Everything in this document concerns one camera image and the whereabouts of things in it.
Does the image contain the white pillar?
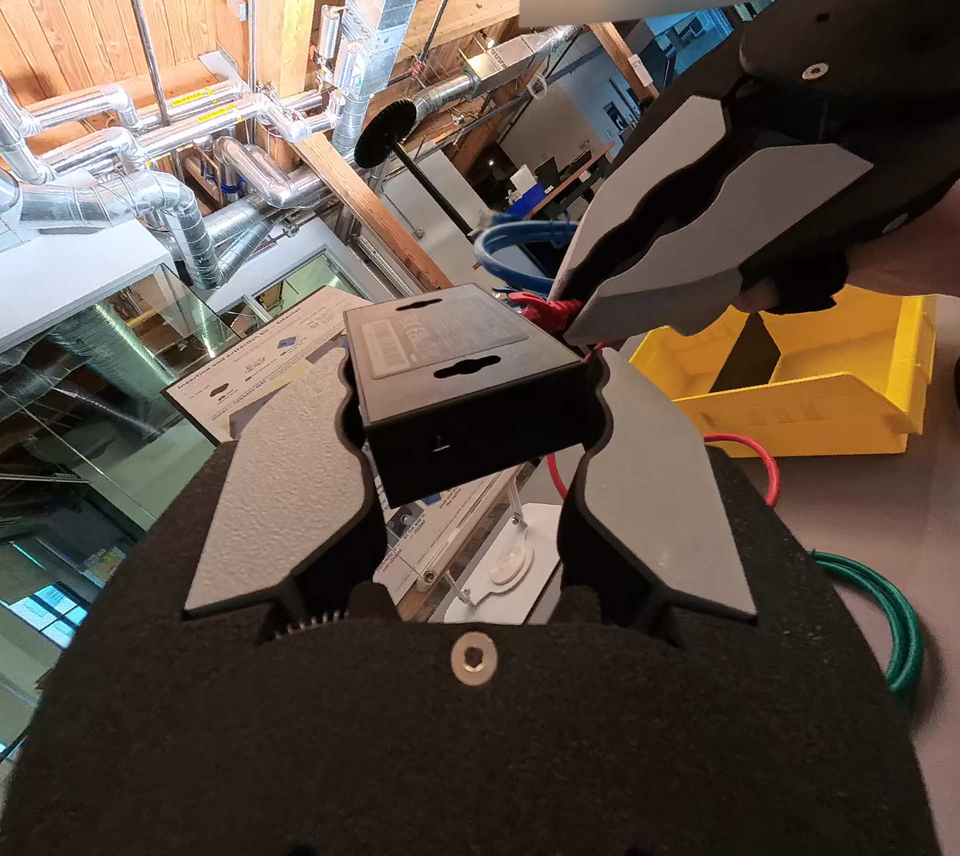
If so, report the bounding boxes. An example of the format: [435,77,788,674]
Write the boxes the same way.
[0,216,177,358]

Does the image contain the yellow plastic bin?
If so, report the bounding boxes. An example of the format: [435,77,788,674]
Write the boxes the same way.
[627,284,942,461]

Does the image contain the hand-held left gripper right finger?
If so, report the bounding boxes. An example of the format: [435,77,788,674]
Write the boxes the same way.
[555,347,759,628]

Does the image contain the white sign base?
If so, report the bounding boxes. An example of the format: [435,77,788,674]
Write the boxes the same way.
[440,501,567,629]

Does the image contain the black round stand lamp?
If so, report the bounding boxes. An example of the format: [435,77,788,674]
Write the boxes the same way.
[354,98,484,242]

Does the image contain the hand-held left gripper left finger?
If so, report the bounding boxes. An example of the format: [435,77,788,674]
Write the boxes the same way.
[182,351,388,620]

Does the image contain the printed instruction sheet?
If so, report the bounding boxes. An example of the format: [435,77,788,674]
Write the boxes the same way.
[162,284,522,605]

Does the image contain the blue ethernet cable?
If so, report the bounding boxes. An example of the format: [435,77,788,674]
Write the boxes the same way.
[473,213,582,296]

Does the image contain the black ethernet port box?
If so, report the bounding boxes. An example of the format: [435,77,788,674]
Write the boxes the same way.
[342,282,595,506]

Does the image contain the red ethernet cable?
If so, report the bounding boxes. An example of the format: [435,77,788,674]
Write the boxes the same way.
[507,290,784,508]

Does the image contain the green ethernet cable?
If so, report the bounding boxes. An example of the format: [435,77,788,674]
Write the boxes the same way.
[807,548,927,703]

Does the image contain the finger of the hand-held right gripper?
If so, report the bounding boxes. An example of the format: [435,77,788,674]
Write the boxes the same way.
[545,96,739,302]
[560,141,877,350]

